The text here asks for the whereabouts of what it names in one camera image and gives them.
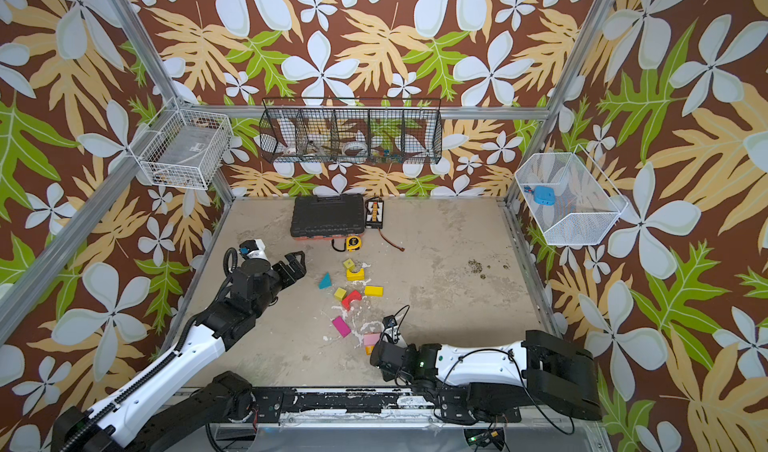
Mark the light pink block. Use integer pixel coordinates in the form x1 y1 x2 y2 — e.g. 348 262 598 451
363 333 381 347

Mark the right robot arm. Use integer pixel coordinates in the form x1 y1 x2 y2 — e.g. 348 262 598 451
370 330 602 425

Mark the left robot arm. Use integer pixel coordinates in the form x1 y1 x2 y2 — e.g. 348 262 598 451
51 241 306 451

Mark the teal triangle block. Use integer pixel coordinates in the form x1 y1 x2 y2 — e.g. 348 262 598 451
318 273 332 290

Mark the yellow arch block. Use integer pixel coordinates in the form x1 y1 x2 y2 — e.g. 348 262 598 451
346 267 365 282

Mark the red arch block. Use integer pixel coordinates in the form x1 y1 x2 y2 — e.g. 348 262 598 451
341 290 363 311

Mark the magenta block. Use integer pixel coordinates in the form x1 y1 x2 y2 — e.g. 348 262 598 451
332 316 351 338

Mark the yellow rectangular block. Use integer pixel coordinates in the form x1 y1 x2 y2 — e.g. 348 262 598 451
364 286 384 297

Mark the black tool case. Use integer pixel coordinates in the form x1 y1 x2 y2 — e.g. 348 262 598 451
290 194 365 238

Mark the yellow tape measure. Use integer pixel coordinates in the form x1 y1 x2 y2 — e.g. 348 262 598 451
345 235 362 251

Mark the black battery holder box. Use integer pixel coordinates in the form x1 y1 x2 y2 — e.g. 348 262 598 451
365 197 384 230

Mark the tape roll in basket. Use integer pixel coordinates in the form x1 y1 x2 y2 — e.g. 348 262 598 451
341 140 368 157

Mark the blue object in basket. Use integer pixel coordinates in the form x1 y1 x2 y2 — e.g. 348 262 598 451
533 185 557 206

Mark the white mesh basket right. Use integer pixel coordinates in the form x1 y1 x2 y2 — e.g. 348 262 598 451
515 152 629 248

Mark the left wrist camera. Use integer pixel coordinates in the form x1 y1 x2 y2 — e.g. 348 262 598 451
238 239 267 260

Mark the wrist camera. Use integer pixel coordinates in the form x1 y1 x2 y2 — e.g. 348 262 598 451
379 314 400 344
238 239 267 260

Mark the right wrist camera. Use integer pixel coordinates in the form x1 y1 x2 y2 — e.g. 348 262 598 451
379 314 400 344

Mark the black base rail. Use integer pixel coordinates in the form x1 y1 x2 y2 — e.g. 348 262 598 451
239 385 481 424

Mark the red cable piece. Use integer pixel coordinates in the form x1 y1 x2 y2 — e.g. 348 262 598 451
377 228 407 253

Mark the black wire basket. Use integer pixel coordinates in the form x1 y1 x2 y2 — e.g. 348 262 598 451
256 97 444 164

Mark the white wire basket left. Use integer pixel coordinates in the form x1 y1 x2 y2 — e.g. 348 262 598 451
131 99 233 190

